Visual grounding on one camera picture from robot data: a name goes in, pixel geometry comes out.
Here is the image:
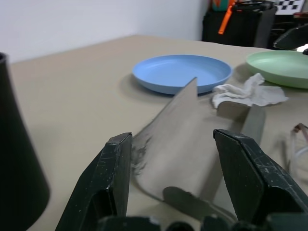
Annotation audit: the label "black cabinet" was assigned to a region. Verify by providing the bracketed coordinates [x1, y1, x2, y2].
[202, 4, 277, 48]

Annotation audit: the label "blue plastic plate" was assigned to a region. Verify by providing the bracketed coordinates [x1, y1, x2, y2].
[131, 54, 233, 95]

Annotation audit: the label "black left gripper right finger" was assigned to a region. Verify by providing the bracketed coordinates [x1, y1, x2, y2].
[213, 128, 308, 226]

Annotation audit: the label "white crumpled tissue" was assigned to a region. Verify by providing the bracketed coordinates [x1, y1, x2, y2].
[211, 73, 289, 108]

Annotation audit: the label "orange hand tool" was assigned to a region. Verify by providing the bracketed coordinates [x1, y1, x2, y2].
[218, 4, 235, 35]

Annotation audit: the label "teal orange container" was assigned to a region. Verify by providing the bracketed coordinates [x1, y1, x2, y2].
[211, 0, 233, 12]

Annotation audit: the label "black white checkerboard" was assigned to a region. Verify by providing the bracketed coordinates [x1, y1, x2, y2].
[275, 0, 304, 15]

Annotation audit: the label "black tapered cup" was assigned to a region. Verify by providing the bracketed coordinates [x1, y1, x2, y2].
[0, 52, 51, 231]

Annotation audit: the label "clear frame eyeglasses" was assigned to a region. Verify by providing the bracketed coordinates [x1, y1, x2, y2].
[282, 123, 308, 169]

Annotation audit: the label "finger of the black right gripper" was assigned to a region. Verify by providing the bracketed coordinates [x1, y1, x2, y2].
[273, 25, 308, 51]

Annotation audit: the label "grey rectangular block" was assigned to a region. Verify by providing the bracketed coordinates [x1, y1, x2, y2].
[131, 77, 267, 223]

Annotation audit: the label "green plastic plate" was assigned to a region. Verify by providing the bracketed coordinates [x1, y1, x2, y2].
[245, 50, 308, 89]

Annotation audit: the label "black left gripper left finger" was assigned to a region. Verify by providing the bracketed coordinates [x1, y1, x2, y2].
[54, 131, 134, 231]

